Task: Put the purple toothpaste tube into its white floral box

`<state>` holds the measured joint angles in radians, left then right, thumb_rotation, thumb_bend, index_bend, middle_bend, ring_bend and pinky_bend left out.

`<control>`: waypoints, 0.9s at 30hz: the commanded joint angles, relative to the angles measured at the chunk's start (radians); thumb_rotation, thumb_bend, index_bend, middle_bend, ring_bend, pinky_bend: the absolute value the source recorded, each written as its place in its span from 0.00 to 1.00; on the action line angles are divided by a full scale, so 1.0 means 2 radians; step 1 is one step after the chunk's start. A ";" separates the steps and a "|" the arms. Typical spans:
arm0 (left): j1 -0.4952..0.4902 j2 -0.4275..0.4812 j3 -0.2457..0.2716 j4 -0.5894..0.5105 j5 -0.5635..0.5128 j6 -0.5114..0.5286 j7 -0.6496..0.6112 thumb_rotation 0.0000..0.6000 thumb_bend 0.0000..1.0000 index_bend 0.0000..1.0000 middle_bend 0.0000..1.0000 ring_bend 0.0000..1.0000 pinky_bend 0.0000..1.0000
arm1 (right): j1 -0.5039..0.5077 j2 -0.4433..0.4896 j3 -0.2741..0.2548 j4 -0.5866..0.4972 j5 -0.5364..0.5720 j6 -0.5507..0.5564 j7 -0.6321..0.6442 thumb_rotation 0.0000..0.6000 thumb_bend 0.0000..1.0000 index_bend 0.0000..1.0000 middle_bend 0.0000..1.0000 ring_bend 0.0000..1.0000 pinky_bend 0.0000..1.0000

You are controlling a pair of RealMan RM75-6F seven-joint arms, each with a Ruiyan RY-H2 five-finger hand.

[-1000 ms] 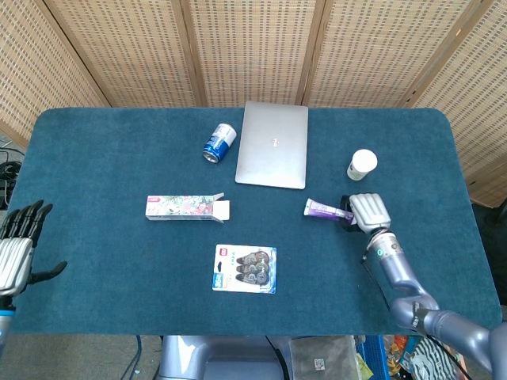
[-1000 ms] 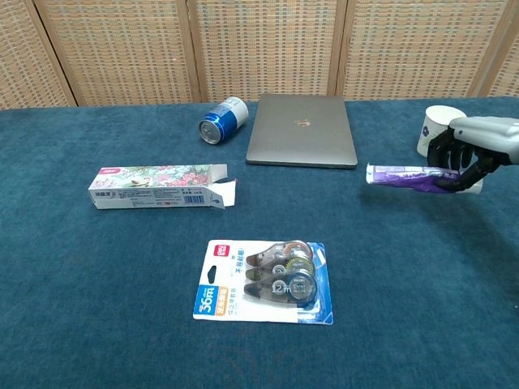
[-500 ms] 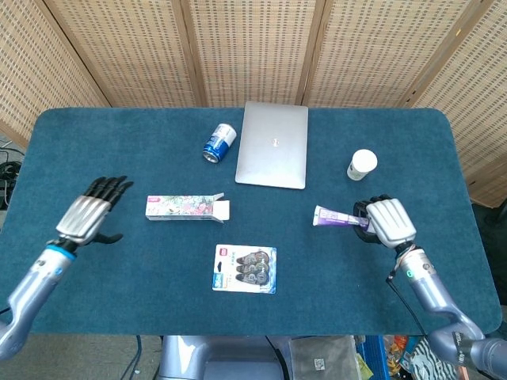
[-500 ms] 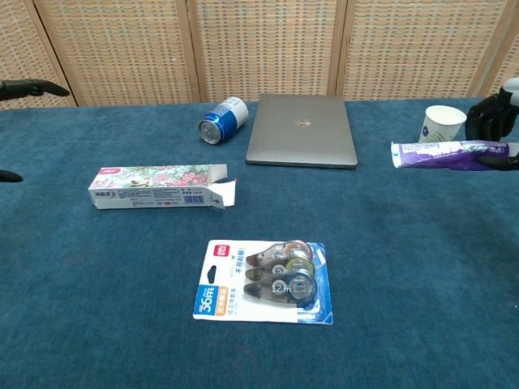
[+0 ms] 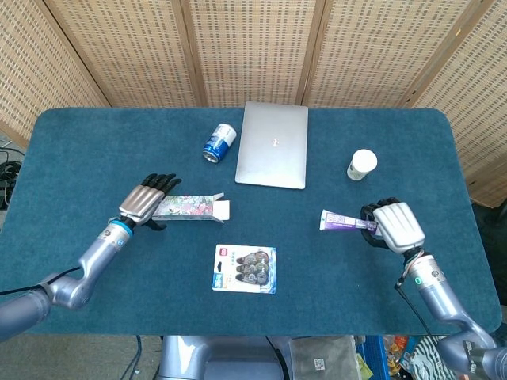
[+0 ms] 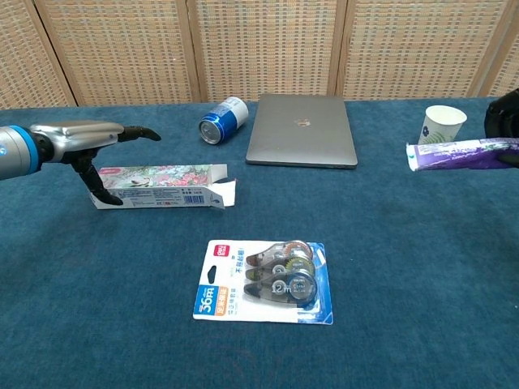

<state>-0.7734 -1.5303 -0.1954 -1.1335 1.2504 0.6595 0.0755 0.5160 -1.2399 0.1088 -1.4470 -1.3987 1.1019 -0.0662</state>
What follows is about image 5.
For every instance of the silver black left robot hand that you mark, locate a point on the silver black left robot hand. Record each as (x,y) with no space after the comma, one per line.
(140,202)

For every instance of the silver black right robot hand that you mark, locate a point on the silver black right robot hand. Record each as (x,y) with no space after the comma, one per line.
(398,225)

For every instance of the floral cardboard box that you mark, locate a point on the floral cardboard box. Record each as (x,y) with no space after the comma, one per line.
(190,209)

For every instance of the purple white toothpaste tube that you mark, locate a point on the purple white toothpaste tube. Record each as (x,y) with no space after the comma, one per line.
(340,221)

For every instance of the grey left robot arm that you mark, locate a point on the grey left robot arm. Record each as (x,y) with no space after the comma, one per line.
(99,253)

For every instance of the white paper cup leaf print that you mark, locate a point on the white paper cup leaf print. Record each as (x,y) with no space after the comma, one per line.
(362,164)

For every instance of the teal fabric table cover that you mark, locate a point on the teal fabric table cover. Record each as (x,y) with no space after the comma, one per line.
(325,285)

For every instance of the blue white soda can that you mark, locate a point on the blue white soda can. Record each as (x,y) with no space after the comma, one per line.
(219,142)

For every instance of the correction tape blister pack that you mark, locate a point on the correction tape blister pack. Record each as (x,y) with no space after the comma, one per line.
(245,269)

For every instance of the blue plastic crate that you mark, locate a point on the blue plastic crate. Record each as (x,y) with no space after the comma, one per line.
(372,356)

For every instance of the black white striped cloth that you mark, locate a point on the black white striped cloth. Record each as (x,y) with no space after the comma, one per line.
(425,356)

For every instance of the grey closed laptop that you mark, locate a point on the grey closed laptop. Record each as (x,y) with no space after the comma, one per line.
(273,146)

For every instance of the grey bag with QR label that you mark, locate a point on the grey bag with QR label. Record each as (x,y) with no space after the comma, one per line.
(325,358)

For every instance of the grey robot torso base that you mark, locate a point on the grey robot torso base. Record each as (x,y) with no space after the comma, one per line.
(214,356)

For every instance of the woven bamboo folding screen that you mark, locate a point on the woven bamboo folding screen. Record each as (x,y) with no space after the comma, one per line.
(253,47)

